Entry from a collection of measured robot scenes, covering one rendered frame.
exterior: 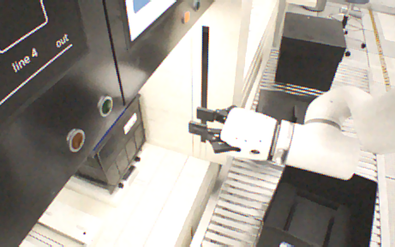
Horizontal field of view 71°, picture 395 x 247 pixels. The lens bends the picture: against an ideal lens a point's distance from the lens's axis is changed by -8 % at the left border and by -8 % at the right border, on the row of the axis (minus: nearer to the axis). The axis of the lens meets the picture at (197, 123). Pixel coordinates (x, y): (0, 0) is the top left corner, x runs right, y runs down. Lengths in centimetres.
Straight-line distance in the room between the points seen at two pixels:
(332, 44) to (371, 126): 95
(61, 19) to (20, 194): 14
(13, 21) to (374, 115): 43
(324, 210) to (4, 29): 100
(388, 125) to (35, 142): 42
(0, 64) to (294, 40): 126
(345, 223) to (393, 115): 66
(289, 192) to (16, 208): 91
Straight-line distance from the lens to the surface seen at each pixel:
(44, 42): 23
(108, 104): 31
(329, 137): 59
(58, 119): 26
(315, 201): 106
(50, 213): 91
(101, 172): 76
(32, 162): 25
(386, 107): 46
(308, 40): 138
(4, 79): 21
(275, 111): 118
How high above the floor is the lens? 163
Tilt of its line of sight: 44 degrees down
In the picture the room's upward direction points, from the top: straight up
